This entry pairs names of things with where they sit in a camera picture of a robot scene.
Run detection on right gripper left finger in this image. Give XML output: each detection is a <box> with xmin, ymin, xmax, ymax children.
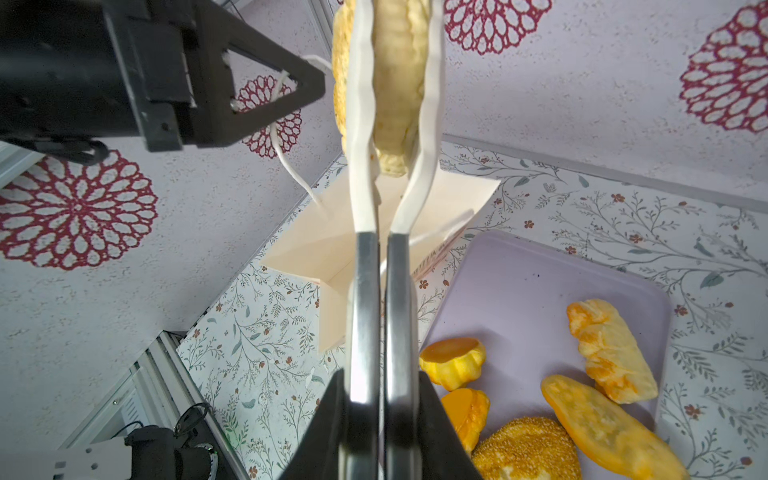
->
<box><xmin>280</xmin><ymin>369</ymin><xmax>346</xmax><ymax>480</ymax></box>

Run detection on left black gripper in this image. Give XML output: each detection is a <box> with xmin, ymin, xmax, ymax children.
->
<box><xmin>1</xmin><ymin>1</ymin><xmax>326</xmax><ymax>165</ymax></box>

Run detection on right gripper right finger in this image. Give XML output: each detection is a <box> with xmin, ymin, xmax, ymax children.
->
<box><xmin>417</xmin><ymin>372</ymin><xmax>482</xmax><ymax>480</ymax></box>

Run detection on metal tongs with white tips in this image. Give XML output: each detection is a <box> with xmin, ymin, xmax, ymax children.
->
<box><xmin>343</xmin><ymin>0</ymin><xmax>446</xmax><ymax>480</ymax></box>

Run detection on large sesame bread loaf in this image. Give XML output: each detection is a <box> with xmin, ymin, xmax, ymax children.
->
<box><xmin>471</xmin><ymin>417</ymin><xmax>582</xmax><ymax>479</ymax></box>

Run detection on round pale bread bun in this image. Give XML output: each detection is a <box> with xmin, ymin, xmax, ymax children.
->
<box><xmin>331</xmin><ymin>0</ymin><xmax>432</xmax><ymax>178</ymax></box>

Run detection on printed paper bag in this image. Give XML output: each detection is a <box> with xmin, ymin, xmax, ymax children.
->
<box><xmin>261</xmin><ymin>169</ymin><xmax>500</xmax><ymax>353</ymax></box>

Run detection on orange elongated bread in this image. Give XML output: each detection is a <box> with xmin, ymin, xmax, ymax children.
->
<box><xmin>441</xmin><ymin>388</ymin><xmax>490</xmax><ymax>455</ymax></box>

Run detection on oval golden bread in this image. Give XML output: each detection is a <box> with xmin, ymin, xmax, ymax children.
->
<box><xmin>541</xmin><ymin>375</ymin><xmax>690</xmax><ymax>479</ymax></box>

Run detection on small yellow croissant piece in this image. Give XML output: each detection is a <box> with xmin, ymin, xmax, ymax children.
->
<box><xmin>419</xmin><ymin>337</ymin><xmax>486</xmax><ymax>391</ymax></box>

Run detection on lavender tray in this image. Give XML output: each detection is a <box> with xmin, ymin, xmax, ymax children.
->
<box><xmin>413</xmin><ymin>230</ymin><xmax>673</xmax><ymax>480</ymax></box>

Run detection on flaky yellow pastry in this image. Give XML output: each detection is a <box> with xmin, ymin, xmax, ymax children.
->
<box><xmin>566</xmin><ymin>299</ymin><xmax>659</xmax><ymax>404</ymax></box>

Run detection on floral table mat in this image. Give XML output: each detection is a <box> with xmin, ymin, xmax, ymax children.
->
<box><xmin>176</xmin><ymin>140</ymin><xmax>768</xmax><ymax>480</ymax></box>

